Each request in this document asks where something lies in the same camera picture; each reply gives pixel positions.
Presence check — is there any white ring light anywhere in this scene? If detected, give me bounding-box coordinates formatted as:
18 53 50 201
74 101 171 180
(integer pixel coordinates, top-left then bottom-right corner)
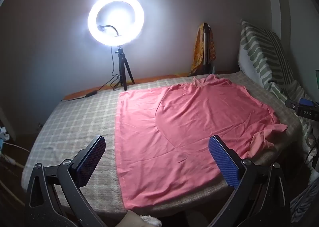
87 0 145 48

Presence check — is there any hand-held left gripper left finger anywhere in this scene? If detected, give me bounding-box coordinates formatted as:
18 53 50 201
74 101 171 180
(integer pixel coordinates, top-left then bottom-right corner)
24 135 106 227

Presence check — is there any black tripod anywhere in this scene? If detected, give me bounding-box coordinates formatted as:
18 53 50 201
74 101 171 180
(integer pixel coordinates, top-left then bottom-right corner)
113 46 135 91

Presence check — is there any green striped pillow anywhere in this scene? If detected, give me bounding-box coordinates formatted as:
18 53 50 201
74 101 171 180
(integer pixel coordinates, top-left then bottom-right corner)
237 20 319 193

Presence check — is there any beige checked blanket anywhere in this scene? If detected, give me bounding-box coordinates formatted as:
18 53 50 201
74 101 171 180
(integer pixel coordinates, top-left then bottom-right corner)
21 71 311 217

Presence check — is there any white cable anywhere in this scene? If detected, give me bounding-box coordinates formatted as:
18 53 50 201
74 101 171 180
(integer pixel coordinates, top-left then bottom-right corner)
0 142 31 168

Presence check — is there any white fluffy cloth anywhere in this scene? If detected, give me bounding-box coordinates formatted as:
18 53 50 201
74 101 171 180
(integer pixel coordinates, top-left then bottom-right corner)
140 214 162 227

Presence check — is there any pink top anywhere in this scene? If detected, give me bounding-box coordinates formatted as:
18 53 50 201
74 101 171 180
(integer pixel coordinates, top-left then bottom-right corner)
115 74 288 210

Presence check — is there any orange patterned cloth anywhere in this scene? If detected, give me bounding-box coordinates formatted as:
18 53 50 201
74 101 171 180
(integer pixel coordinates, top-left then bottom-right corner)
191 22 217 77

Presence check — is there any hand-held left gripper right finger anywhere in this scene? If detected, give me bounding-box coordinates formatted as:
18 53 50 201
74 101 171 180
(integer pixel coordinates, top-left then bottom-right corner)
208 135 292 227

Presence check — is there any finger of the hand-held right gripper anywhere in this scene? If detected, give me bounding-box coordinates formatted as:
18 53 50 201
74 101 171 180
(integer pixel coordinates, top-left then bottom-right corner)
285 99 302 111

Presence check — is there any dark striped clothing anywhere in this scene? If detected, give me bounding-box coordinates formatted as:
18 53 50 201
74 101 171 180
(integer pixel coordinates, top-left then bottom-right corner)
290 180 319 227

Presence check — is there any black ring light cable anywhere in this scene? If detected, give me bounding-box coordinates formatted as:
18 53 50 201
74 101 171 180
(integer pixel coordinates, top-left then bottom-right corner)
61 50 125 102

